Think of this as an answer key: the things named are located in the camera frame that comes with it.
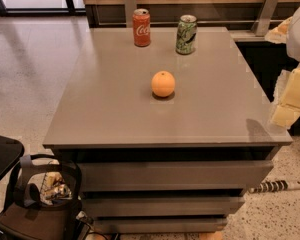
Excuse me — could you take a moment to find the black bag with snacks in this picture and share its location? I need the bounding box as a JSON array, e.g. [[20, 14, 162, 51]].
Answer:
[[0, 154, 82, 240]]

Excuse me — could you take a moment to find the left metal bracket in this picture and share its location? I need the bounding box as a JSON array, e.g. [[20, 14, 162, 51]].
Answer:
[[124, 0, 137, 28]]

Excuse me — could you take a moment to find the green soda can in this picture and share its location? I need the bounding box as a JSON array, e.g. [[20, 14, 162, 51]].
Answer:
[[176, 15, 197, 55]]

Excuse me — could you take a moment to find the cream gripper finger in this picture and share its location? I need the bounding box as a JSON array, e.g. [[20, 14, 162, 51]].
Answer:
[[270, 67, 300, 129]]

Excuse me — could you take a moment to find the orange fruit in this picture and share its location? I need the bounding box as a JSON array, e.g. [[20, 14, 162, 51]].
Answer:
[[151, 71, 175, 97]]

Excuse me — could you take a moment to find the black chair seat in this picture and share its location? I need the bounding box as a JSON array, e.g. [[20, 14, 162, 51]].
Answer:
[[0, 135, 24, 181]]

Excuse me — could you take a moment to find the right metal bracket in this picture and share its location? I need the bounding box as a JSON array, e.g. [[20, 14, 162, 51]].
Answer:
[[251, 0, 279, 37]]

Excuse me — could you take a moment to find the grey drawer cabinet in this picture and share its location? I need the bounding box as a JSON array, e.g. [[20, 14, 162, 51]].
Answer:
[[43, 28, 291, 233]]

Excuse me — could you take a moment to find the red coke can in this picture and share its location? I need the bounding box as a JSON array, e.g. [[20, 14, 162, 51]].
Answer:
[[133, 8, 151, 47]]

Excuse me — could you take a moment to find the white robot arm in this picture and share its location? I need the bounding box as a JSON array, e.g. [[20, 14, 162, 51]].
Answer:
[[269, 7, 300, 129]]

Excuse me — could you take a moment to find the metal bracket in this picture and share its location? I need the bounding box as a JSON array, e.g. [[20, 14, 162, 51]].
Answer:
[[251, 0, 279, 37], [124, 0, 137, 28]]

